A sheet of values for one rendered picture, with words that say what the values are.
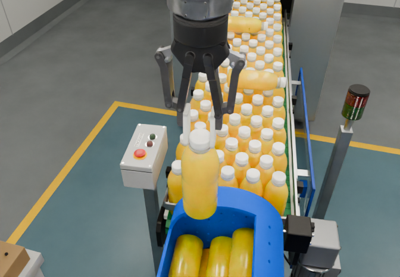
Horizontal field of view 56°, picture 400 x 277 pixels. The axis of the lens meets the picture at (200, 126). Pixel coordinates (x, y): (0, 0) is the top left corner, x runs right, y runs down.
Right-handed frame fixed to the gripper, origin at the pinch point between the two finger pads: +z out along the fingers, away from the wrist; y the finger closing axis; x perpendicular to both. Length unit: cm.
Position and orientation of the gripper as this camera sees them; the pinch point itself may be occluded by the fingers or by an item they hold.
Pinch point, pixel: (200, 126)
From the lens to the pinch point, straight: 62.8
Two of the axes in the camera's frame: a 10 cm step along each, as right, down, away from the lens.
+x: 1.6, -6.3, 7.6
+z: 0.0, 7.7, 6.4
